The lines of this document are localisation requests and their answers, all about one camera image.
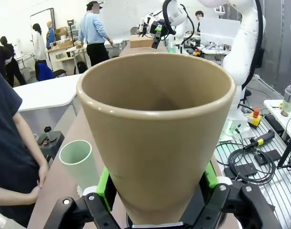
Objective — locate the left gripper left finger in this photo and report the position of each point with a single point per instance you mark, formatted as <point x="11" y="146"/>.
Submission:
<point x="97" y="210"/>

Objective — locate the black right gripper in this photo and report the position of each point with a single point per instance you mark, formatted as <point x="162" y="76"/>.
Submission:
<point x="153" y="32"/>

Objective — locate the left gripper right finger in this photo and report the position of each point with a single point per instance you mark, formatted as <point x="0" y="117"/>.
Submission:
<point x="226" y="207"/>

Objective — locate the white lace paper coaster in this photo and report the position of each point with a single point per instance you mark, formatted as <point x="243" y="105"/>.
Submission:
<point x="79" y="190"/>

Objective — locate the pale green tall cup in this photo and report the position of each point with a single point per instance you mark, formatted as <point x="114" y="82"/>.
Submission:
<point x="81" y="167"/>

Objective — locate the brown tall cup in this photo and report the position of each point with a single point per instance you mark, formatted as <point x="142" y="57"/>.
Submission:
<point x="154" y="143"/>

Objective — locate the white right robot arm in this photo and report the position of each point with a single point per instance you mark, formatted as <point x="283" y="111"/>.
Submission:
<point x="243" y="55"/>

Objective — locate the person's right forearm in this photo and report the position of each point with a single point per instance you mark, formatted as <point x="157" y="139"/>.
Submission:
<point x="9" y="196"/>

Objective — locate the person's left forearm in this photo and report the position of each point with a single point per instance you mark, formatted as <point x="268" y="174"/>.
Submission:
<point x="31" y="140"/>

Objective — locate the person's left hand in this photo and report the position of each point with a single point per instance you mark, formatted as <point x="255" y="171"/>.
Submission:
<point x="43" y="176"/>

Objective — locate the person's right hand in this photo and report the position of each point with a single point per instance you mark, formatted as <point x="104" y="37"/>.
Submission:
<point x="34" y="194"/>

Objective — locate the cardboard box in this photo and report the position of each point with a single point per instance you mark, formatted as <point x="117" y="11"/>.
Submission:
<point x="140" y="41"/>

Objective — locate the person in light blue shirt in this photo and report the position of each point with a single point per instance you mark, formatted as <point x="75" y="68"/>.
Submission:
<point x="93" y="33"/>

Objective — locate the white monitor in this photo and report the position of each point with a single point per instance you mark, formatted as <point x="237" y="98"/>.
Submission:
<point x="219" y="29"/>

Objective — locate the black clamp with knob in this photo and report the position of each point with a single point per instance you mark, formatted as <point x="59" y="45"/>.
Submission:
<point x="50" y="140"/>

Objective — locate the yellow emergency stop box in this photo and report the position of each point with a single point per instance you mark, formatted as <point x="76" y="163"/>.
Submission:
<point x="254" y="119"/>

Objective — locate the person in navy t-shirt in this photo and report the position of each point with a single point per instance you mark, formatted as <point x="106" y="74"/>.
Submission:
<point x="7" y="143"/>

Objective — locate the blue chair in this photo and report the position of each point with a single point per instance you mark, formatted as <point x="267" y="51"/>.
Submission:
<point x="44" y="71"/>

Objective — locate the person in white top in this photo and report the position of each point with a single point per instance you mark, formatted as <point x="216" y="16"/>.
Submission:
<point x="39" y="43"/>

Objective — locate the white desk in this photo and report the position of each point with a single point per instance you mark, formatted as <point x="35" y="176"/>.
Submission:
<point x="45" y="93"/>

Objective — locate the plastic cup with green drink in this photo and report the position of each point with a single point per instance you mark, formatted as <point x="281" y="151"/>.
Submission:
<point x="288" y="102"/>

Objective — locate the person in black clothes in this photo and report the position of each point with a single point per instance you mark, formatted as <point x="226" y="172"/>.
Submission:
<point x="9" y="64"/>

